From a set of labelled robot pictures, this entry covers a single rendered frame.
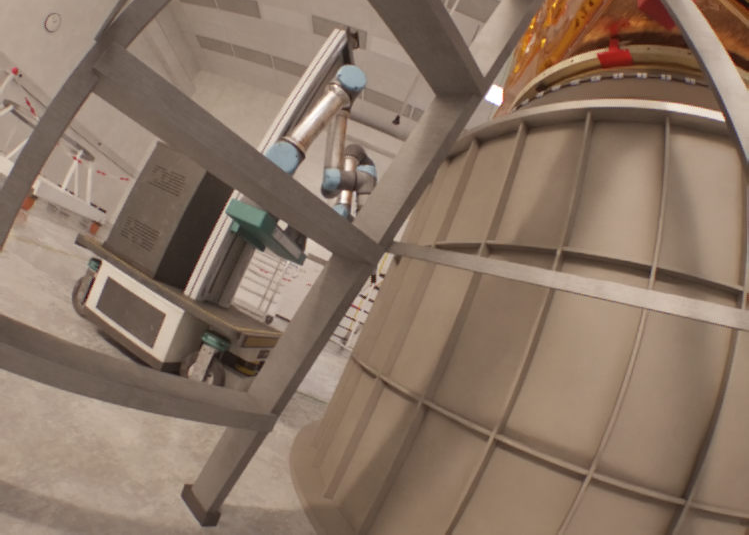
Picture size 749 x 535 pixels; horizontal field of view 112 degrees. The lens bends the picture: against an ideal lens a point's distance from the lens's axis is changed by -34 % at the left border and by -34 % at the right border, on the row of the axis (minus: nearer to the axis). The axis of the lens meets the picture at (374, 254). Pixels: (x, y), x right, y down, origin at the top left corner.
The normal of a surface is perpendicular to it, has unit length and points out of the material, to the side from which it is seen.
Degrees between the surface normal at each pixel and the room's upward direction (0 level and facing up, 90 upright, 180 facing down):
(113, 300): 90
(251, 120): 90
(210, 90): 90
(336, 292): 93
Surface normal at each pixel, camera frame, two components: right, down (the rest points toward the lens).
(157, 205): -0.04, -0.23
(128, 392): 0.74, 0.18
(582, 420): -0.55, -0.40
